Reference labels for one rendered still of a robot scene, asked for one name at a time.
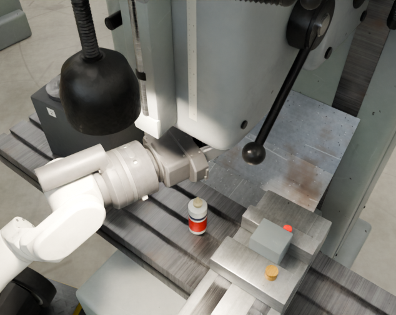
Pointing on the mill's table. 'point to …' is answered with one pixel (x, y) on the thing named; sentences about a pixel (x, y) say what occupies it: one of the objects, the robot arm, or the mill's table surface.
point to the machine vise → (321, 227)
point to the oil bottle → (197, 215)
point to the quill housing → (224, 64)
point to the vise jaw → (253, 274)
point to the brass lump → (271, 272)
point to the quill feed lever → (312, 29)
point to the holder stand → (56, 141)
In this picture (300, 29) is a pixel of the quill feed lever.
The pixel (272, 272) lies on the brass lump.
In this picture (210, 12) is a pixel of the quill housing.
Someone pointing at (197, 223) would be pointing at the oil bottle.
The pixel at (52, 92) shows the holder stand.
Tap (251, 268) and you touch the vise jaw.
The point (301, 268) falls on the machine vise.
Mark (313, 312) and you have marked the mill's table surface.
